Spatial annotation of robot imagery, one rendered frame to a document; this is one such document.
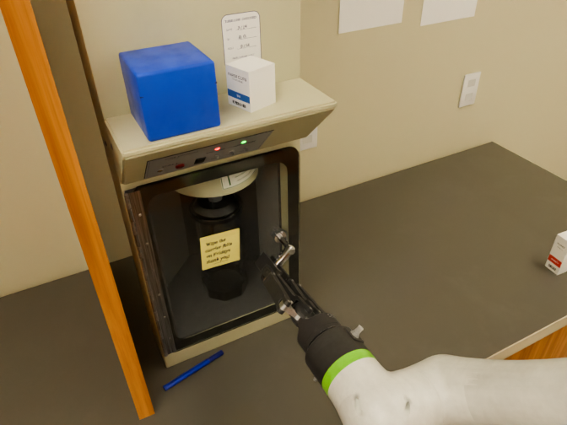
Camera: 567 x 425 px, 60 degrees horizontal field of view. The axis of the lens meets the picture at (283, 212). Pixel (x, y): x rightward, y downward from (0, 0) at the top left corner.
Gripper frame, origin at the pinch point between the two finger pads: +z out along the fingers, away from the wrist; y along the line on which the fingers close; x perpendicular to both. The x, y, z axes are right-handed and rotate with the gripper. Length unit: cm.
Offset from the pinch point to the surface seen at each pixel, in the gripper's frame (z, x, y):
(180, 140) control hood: -6.0, -13.6, 35.3
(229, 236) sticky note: 4.1, -0.9, 10.2
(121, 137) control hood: -1.8, -9.0, 40.2
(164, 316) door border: 4.1, 19.2, 10.7
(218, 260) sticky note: 4.1, 4.2, 8.8
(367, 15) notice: 48, -59, -17
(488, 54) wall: 48, -81, -66
